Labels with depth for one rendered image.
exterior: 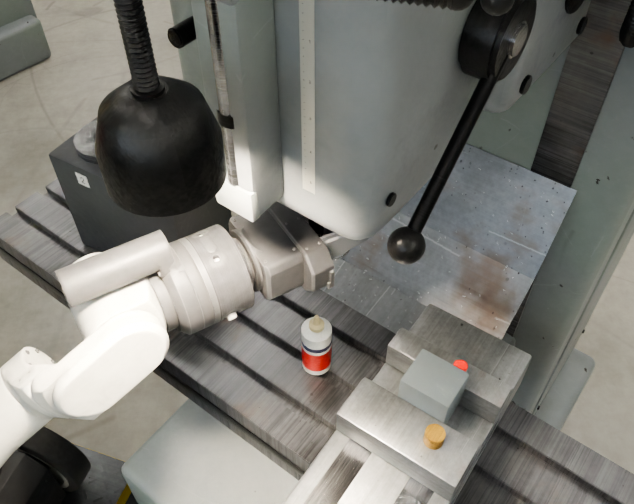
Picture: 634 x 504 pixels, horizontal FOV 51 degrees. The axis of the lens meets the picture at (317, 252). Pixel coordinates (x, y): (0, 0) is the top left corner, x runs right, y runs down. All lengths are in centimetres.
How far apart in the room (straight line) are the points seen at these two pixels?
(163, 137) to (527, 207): 72
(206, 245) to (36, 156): 232
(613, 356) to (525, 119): 137
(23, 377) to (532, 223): 70
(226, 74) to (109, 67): 289
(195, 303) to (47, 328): 168
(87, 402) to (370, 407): 32
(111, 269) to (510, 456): 55
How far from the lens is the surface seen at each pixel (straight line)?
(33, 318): 231
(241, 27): 43
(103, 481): 149
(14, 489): 131
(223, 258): 61
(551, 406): 182
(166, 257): 59
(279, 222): 65
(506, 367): 87
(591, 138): 94
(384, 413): 77
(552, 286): 113
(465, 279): 105
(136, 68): 36
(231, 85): 45
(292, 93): 47
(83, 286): 58
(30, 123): 309
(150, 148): 36
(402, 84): 45
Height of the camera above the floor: 171
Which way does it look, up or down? 48 degrees down
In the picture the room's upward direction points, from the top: straight up
